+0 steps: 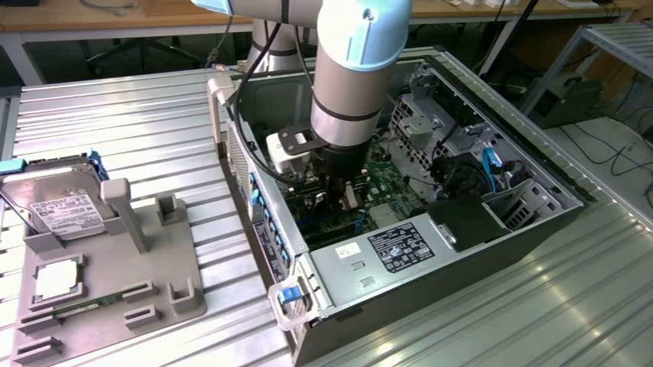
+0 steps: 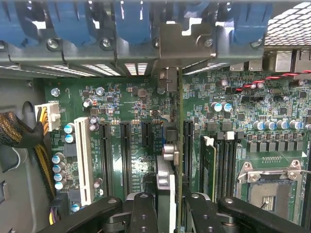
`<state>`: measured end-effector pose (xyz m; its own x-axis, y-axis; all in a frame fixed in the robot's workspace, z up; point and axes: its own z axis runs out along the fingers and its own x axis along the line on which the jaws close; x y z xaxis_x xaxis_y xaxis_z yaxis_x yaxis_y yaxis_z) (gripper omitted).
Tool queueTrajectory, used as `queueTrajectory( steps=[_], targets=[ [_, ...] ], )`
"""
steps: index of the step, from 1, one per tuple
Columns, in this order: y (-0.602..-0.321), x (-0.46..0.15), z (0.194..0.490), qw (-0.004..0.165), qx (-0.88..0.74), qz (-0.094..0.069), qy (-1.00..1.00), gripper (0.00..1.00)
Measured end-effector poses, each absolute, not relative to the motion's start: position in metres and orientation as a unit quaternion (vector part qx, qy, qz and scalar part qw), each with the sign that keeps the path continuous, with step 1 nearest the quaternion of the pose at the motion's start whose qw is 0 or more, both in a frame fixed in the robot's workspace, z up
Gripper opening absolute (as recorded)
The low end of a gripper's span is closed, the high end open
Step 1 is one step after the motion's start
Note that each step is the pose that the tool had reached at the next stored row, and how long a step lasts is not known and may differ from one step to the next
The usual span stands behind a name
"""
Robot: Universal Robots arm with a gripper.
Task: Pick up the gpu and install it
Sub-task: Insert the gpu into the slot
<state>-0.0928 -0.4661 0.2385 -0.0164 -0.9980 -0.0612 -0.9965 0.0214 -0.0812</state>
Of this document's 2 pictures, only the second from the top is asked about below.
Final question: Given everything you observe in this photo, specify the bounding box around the white power connector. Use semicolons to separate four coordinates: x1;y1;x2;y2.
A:
35;102;62;132

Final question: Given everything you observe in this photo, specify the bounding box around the blue slot latch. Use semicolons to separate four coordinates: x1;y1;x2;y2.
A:
47;0;97;48
228;0;274;48
114;0;153;47
174;0;217;27
0;0;29;48

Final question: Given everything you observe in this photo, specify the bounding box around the short black expansion slot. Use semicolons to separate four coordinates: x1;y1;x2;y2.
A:
141;120;153;148

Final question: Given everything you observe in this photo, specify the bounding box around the open black PC case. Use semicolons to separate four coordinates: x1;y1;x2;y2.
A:
0;0;311;233

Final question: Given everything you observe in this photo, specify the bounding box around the installed dark RAM stick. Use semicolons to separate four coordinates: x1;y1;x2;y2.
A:
201;135;217;203

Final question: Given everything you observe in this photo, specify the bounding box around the braided power cable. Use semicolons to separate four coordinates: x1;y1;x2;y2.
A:
0;111;57;202

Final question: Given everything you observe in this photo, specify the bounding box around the CPU socket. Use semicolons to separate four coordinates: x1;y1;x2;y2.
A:
237;159;306;225

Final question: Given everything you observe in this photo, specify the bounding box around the purple yellow wire bundle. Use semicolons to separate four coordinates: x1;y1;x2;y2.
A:
48;194;71;226

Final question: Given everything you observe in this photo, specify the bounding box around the red black twisted wire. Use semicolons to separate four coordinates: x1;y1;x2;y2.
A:
235;70;311;93

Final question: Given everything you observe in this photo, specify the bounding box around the white expansion slot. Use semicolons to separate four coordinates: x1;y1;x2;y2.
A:
73;116;95;207

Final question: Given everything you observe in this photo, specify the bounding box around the black RAM slot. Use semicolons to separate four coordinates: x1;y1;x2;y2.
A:
227;131;238;202
217;132;228;202

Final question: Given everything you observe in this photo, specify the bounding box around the green motherboard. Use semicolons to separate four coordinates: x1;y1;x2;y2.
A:
43;65;311;226

